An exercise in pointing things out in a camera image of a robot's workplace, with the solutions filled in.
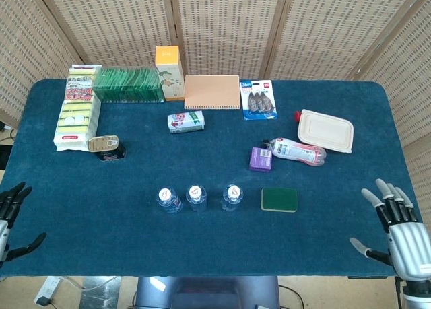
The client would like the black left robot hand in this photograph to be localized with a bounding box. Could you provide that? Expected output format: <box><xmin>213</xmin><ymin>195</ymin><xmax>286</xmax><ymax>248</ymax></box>
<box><xmin>0</xmin><ymin>182</ymin><xmax>48</xmax><ymax>266</ymax></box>

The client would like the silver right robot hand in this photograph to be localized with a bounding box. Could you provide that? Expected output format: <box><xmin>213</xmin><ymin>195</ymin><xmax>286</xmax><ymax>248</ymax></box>
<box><xmin>350</xmin><ymin>178</ymin><xmax>431</xmax><ymax>283</ymax></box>

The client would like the clear water bottle red label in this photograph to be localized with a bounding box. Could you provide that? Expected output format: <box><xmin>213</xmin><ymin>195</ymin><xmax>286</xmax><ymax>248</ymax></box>
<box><xmin>156</xmin><ymin>186</ymin><xmax>183</xmax><ymax>214</ymax></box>

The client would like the clear water bottle white cap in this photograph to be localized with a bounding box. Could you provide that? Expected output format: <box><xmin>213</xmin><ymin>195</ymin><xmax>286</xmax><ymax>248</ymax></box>
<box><xmin>185</xmin><ymin>184</ymin><xmax>209</xmax><ymax>212</ymax></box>
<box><xmin>220</xmin><ymin>184</ymin><xmax>244</xmax><ymax>212</ymax></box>

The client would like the dark robot base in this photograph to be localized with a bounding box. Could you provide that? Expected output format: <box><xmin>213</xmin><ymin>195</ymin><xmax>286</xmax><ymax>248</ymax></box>
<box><xmin>136</xmin><ymin>275</ymin><xmax>280</xmax><ymax>309</ymax></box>

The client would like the white power strip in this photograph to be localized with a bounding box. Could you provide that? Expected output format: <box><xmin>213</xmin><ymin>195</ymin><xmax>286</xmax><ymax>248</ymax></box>
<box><xmin>34</xmin><ymin>275</ymin><xmax>63</xmax><ymax>306</ymax></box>

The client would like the yellow sponge multipack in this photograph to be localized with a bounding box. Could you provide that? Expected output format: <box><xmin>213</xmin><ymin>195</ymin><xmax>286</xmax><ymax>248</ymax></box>
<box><xmin>53</xmin><ymin>64</ymin><xmax>102</xmax><ymax>152</ymax></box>

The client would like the black luncheon meat can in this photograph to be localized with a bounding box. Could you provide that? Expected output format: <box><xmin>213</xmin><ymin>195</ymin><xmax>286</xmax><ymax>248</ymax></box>
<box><xmin>86</xmin><ymin>135</ymin><xmax>127</xmax><ymax>162</ymax></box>

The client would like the shiny metal floor plate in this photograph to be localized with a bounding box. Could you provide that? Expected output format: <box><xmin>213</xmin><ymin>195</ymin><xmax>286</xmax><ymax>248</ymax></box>
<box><xmin>79</xmin><ymin>275</ymin><xmax>122</xmax><ymax>309</ymax></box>

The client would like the green yellow scouring sponge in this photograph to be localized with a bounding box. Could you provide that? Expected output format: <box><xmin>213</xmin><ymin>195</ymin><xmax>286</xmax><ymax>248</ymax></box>
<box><xmin>261</xmin><ymin>187</ymin><xmax>299</xmax><ymax>213</ymax></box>

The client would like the beige lidded food container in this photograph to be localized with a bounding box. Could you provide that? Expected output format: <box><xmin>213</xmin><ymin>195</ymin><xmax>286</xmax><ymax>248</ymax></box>
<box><xmin>296</xmin><ymin>108</ymin><xmax>354</xmax><ymax>154</ymax></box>

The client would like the lying bottle red white label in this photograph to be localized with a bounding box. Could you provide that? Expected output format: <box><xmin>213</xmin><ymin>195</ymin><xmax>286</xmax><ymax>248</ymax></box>
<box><xmin>262</xmin><ymin>137</ymin><xmax>327</xmax><ymax>168</ymax></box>

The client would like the green tea sachet box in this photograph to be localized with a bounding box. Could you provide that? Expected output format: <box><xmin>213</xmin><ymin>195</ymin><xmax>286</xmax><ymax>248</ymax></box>
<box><xmin>92</xmin><ymin>66</ymin><xmax>165</xmax><ymax>104</ymax></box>

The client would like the small purple box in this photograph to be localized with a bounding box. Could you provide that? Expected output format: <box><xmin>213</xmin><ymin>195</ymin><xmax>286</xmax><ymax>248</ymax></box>
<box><xmin>248</xmin><ymin>147</ymin><xmax>273</xmax><ymax>173</ymax></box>

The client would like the white green lying can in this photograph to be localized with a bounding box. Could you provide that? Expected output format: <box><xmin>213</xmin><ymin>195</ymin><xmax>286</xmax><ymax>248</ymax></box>
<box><xmin>167</xmin><ymin>110</ymin><xmax>205</xmax><ymax>135</ymax></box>

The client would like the blue table carpet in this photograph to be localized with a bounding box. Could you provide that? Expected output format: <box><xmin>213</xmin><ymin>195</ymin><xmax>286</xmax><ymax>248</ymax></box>
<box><xmin>0</xmin><ymin>78</ymin><xmax>424</xmax><ymax>278</ymax></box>

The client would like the tall orange white carton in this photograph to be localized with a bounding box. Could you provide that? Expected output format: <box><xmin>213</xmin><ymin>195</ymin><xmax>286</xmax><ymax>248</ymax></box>
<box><xmin>154</xmin><ymin>45</ymin><xmax>185</xmax><ymax>102</ymax></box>

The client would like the blue correction tape pack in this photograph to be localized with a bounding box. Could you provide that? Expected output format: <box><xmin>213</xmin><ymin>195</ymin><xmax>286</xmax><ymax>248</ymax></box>
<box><xmin>239</xmin><ymin>79</ymin><xmax>279</xmax><ymax>121</ymax></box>

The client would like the orange spiral notebook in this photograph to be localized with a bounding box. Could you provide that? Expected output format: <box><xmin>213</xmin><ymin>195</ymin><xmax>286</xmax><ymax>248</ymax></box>
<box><xmin>183</xmin><ymin>74</ymin><xmax>242</xmax><ymax>110</ymax></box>

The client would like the woven bamboo folding screen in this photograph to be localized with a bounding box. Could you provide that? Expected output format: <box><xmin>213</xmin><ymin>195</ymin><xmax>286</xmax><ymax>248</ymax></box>
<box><xmin>0</xmin><ymin>0</ymin><xmax>431</xmax><ymax>222</ymax></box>

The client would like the white floor cable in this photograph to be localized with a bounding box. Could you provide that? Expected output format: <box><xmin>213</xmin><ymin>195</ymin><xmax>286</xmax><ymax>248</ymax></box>
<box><xmin>59</xmin><ymin>275</ymin><xmax>119</xmax><ymax>290</ymax></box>

